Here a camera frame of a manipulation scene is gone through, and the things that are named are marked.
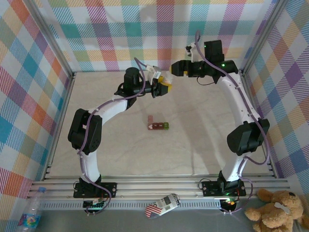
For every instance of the row of coloured blocks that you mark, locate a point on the row of coloured blocks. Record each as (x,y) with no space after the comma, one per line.
(159,126)

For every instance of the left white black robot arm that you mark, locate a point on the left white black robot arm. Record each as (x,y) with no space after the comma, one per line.
(84,133)

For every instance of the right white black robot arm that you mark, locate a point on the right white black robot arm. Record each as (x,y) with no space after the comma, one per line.
(243,140)

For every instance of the flag print newspaper can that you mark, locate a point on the flag print newspaper can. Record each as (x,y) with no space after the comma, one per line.
(164,205)

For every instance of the left black electronics board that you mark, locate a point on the left black electronics board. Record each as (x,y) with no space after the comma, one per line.
(94,205)

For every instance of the black electronics board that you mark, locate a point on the black electronics board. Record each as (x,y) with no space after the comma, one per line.
(228,205)
(94,205)

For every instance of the right black electronics board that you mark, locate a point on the right black electronics board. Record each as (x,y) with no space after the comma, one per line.
(228,205)

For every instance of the clear plastic water bottle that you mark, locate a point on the clear plastic water bottle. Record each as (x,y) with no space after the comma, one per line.
(33,207)

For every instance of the brown teddy bear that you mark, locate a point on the brown teddy bear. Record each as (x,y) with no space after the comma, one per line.
(277,212)

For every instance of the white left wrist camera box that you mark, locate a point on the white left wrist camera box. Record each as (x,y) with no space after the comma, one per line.
(150,71)

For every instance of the aluminium right frame post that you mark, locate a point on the aluminium right frame post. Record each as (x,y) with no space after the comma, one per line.
(263,36)

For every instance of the aluminium frame post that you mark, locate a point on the aluminium frame post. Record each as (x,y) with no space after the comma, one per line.
(263,36)
(52,41)

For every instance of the aluminium right table rail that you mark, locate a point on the aluminium right table rail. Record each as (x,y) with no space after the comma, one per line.
(249,96)

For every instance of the aluminium table rail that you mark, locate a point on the aluminium table rail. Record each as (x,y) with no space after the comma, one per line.
(67,96)
(249,96)

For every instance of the aluminium left table rail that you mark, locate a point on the aluminium left table rail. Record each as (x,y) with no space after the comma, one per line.
(67,96)

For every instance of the aluminium left frame post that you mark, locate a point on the aluminium left frame post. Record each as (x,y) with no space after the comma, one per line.
(52,41)

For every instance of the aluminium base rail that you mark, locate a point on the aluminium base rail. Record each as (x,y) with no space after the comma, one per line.
(157,186)

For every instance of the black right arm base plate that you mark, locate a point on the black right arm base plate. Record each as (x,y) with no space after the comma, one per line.
(210,188)

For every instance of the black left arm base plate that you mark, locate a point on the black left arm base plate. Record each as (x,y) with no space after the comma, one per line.
(108,189)

